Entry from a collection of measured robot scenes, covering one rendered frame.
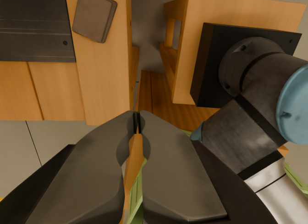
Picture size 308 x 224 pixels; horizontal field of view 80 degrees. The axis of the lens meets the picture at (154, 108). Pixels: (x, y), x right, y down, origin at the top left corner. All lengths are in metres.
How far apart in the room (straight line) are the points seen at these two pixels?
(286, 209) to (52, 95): 0.60
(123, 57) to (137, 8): 0.91
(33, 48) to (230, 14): 0.52
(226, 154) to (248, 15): 0.40
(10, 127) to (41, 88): 1.44
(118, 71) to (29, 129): 1.54
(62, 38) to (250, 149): 0.48
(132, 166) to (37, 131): 1.26
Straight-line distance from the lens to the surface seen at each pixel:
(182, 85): 0.60
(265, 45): 0.47
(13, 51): 0.61
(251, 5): 0.61
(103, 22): 0.48
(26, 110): 0.70
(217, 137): 0.35
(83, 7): 0.49
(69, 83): 0.60
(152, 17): 1.40
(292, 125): 0.34
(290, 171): 0.99
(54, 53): 0.56
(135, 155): 0.82
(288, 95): 0.32
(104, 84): 0.55
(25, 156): 2.22
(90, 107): 0.59
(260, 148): 0.35
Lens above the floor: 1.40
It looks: 62 degrees down
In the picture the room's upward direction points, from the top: 176 degrees clockwise
